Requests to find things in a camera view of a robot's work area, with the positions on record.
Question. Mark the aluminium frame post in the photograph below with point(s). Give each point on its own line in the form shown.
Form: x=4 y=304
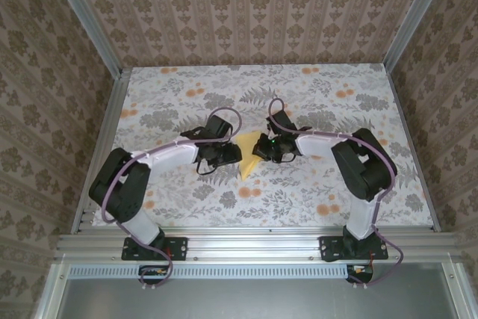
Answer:
x=89 y=16
x=413 y=16

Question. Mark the short aluminium frame bar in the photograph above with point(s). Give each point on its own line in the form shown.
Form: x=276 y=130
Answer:
x=50 y=293
x=456 y=293

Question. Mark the floral patterned table cover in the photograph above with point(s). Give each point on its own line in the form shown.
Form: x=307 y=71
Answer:
x=298 y=192

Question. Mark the wide aluminium frame rail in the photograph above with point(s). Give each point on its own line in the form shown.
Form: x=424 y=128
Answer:
x=254 y=246

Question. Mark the small black electronics board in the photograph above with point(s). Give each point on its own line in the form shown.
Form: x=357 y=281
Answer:
x=153 y=274
x=360 y=274

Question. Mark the grey metal panel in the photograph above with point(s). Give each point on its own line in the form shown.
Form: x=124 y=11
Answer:
x=254 y=302

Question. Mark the yellow cloth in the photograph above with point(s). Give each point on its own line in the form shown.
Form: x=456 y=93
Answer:
x=248 y=167

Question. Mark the aluminium table side rail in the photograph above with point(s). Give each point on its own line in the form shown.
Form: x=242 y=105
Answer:
x=109 y=121
x=402 y=121

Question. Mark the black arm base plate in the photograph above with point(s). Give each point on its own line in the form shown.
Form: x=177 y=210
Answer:
x=330 y=248
x=175 y=248

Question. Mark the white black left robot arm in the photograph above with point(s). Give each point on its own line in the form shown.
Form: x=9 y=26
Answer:
x=172 y=156

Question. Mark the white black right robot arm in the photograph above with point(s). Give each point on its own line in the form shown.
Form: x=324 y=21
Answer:
x=360 y=218

